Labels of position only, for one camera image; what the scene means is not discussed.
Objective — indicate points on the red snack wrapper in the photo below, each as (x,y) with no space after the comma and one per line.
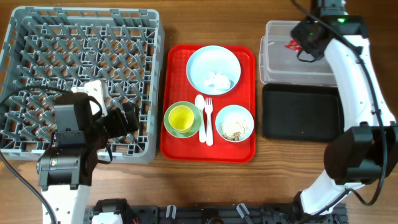
(294,45)

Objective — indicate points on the red plastic tray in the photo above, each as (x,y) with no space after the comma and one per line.
(177,88)

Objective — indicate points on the white plastic fork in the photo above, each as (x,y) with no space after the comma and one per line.
(209,131)

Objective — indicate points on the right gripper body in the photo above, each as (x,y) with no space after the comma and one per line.
(301,32)

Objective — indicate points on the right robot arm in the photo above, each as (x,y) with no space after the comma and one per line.
(366,152)

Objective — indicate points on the black tray bin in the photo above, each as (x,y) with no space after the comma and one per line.
(301,112)

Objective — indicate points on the light blue bowl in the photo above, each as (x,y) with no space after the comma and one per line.
(235,113)

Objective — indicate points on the white plastic spoon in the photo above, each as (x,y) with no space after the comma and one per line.
(200,104)

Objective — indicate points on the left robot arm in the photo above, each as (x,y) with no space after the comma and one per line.
(65,169)

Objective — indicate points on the light blue plate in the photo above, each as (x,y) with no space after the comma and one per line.
(216,59)

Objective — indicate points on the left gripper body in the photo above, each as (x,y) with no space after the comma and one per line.
(114,125)

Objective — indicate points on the clear plastic bin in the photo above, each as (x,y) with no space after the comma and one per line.
(280,64)

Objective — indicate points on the yellow plastic cup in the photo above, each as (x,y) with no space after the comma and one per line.
(181,118)

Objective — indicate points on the rice and food scraps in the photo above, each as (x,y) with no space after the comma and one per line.
(234,130)

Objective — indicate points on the grey dishwasher rack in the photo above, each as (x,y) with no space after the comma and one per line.
(48,49)

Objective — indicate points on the green bowl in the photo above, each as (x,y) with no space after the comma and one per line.
(195,126)

